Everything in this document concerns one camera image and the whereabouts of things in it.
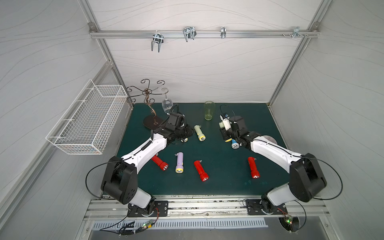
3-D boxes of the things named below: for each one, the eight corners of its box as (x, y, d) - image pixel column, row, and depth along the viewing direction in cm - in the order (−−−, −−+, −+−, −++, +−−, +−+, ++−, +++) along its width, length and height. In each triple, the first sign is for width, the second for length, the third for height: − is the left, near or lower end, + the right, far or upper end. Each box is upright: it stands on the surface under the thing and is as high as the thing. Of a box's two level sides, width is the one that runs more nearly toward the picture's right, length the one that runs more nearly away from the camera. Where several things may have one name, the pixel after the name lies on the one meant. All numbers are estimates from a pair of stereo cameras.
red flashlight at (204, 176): (201, 182, 83) (202, 181, 81) (193, 162, 90) (193, 161, 88) (209, 179, 84) (209, 178, 82) (200, 159, 91) (201, 158, 90)
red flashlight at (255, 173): (252, 178, 85) (254, 177, 83) (247, 158, 93) (248, 156, 90) (259, 178, 85) (261, 177, 83) (253, 158, 93) (255, 156, 90)
